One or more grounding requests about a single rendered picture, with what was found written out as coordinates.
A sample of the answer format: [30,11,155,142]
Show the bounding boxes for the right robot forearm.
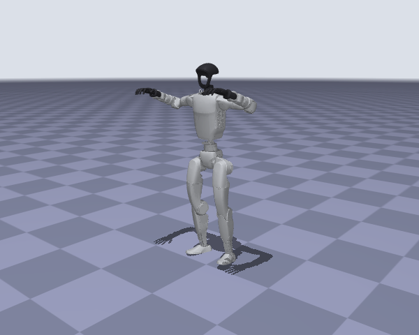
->
[152,90,180,105]

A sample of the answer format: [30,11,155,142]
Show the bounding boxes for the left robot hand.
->
[203,88,237,100]

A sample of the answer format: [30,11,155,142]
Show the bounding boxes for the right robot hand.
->
[135,88,161,97]

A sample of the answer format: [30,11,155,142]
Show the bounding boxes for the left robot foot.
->
[216,252,236,265]

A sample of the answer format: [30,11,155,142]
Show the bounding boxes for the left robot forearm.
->
[226,91,256,109]

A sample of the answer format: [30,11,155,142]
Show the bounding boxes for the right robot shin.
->
[191,207,208,247]

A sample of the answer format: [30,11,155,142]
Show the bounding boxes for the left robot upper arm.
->
[216,96,257,114]

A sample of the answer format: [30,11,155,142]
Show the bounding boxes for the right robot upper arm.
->
[171,94,195,109]

